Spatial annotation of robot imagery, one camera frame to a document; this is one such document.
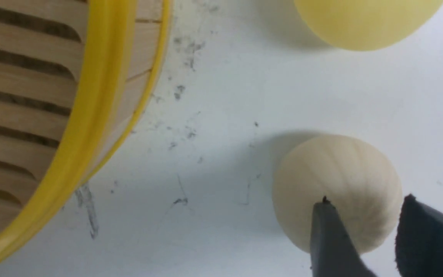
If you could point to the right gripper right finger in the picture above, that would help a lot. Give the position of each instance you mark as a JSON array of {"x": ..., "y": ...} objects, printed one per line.
[{"x": 419, "y": 240}]

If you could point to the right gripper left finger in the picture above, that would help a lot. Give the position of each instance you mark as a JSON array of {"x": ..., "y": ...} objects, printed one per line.
[{"x": 331, "y": 249}]

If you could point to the white bun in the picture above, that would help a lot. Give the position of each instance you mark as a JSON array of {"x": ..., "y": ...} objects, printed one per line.
[{"x": 354, "y": 176}]

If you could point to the bamboo steamer tray yellow rim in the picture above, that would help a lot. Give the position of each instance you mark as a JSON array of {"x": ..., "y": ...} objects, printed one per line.
[{"x": 75, "y": 77}]

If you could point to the yellow bun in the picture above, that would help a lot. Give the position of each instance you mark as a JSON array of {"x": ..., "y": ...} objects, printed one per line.
[{"x": 365, "y": 25}]

